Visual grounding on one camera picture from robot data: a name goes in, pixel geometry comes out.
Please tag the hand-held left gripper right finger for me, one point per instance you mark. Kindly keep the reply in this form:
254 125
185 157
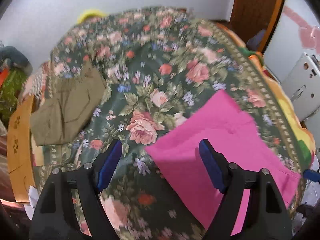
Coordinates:
212 167

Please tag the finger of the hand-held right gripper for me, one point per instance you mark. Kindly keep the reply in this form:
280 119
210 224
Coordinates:
312 175

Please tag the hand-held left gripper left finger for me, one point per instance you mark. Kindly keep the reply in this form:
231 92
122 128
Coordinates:
110 165

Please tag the pink pants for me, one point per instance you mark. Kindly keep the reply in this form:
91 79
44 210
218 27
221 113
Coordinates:
225 130

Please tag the olive green pants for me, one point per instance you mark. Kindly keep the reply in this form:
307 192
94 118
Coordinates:
67 105

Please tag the colourful fleece blanket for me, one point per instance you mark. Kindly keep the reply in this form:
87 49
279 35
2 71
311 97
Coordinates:
292 110

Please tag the white tissue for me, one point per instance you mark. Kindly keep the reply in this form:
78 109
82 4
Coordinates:
32 197

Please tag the floral blanket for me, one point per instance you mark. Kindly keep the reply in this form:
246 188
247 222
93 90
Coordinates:
155 80

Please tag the striped cloth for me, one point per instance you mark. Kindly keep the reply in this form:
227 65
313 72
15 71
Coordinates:
37 75

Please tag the dark cloth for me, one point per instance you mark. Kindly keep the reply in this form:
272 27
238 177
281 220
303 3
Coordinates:
257 40

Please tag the white sliding wardrobe door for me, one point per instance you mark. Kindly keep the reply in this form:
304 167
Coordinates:
282 42

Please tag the yellow foam tube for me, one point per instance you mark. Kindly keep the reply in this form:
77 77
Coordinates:
87 13

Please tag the wooden door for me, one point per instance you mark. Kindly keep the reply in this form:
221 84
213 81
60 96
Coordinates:
252 2

